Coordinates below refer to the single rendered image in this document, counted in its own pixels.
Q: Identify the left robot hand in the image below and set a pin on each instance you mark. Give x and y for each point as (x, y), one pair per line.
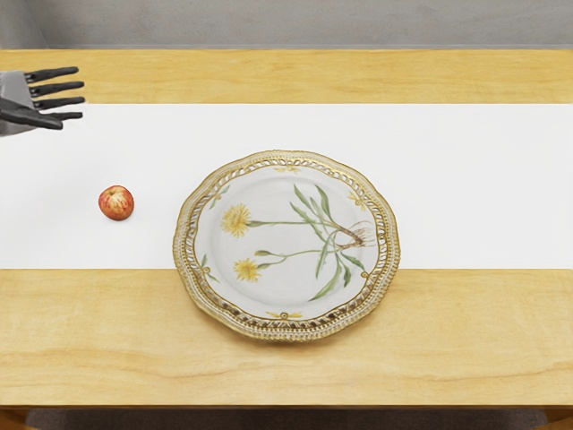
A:
(18, 117)

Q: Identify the floral plate with gold rim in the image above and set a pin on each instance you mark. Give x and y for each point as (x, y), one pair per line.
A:
(286, 251)

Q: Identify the red yellow apple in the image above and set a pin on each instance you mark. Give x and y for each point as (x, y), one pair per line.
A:
(116, 203)

